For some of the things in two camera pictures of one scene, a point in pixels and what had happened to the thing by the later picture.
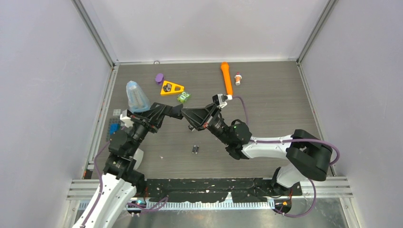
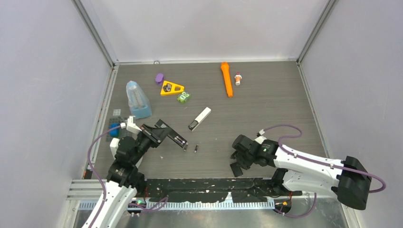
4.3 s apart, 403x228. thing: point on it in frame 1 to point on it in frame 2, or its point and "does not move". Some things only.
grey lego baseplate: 111,121 does not move
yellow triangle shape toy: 176,88 does not move
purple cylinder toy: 159,78 does not move
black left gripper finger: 158,108 to 160,129
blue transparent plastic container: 138,101 does not move
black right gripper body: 213,120 to 245,161
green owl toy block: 183,97 does not move
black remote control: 176,110 to 171,133
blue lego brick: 114,128 does not move
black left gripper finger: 171,112 to 163,133
